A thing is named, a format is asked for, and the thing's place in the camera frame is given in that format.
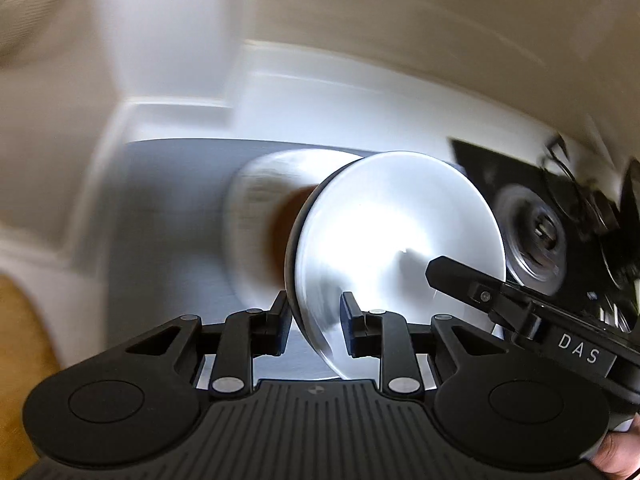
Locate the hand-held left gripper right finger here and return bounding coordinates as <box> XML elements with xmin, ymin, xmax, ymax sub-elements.
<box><xmin>340</xmin><ymin>291</ymin><xmax>511</xmax><ymax>401</ymax></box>

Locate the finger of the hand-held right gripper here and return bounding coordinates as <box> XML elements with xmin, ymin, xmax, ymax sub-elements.
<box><xmin>425</xmin><ymin>256</ymin><xmax>538</xmax><ymax>333</ymax></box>

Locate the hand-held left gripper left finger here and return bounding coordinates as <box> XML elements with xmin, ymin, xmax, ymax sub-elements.
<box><xmin>125</xmin><ymin>290</ymin><xmax>292</xmax><ymax>401</ymax></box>

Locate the brown round plate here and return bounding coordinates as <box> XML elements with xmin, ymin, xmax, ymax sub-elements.
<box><xmin>267</xmin><ymin>185</ymin><xmax>321</xmax><ymax>281</ymax></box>

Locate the white plate with dark rim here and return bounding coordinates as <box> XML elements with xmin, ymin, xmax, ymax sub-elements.
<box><xmin>284</xmin><ymin>150</ymin><xmax>507</xmax><ymax>382</ymax></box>

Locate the person's right hand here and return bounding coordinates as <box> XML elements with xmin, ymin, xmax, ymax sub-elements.
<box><xmin>595</xmin><ymin>427</ymin><xmax>640</xmax><ymax>480</ymax></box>

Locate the silver stove burner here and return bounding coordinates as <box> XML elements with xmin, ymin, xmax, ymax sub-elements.
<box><xmin>492</xmin><ymin>182</ymin><xmax>571</xmax><ymax>297</ymax></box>

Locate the black glass gas stove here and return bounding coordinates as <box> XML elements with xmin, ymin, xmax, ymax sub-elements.
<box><xmin>447</xmin><ymin>132</ymin><xmax>640</xmax><ymax>341</ymax></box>

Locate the black iron pan support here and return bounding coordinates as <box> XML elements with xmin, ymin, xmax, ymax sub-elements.
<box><xmin>542</xmin><ymin>132</ymin><xmax>621</xmax><ymax>241</ymax></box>

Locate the grey dish mat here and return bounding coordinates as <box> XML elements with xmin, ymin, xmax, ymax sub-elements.
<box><xmin>107</xmin><ymin>137</ymin><xmax>453</xmax><ymax>383</ymax></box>

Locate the black wok with lid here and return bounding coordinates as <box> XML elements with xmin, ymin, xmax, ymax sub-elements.
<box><xmin>600</xmin><ymin>157</ymin><xmax>640</xmax><ymax>291</ymax></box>

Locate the round wooden cutting board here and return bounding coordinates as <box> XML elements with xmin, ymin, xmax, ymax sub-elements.
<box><xmin>0</xmin><ymin>275</ymin><xmax>66</xmax><ymax>480</ymax></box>

